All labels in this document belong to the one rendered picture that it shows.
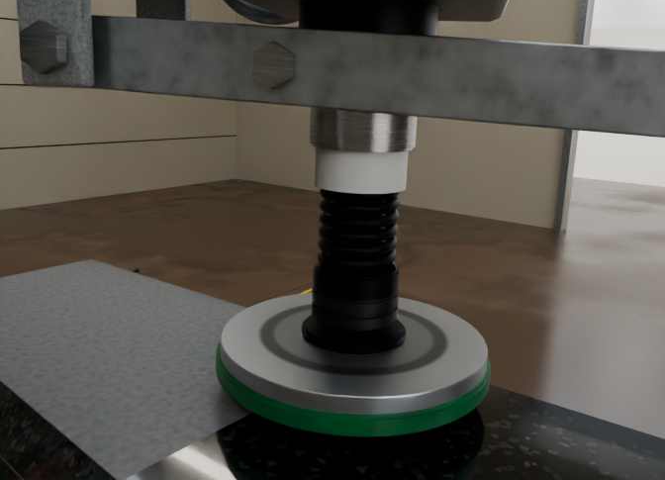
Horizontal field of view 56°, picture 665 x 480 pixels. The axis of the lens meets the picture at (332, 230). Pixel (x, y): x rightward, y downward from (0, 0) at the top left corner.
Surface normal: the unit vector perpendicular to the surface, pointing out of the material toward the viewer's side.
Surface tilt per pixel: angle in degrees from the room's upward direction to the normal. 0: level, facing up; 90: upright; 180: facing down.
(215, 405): 0
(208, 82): 90
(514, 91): 90
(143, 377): 0
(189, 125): 90
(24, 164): 90
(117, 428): 0
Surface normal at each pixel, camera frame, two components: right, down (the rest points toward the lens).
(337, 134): -0.49, 0.18
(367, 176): 0.08, 0.22
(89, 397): 0.04, -0.97
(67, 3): -0.22, 0.22
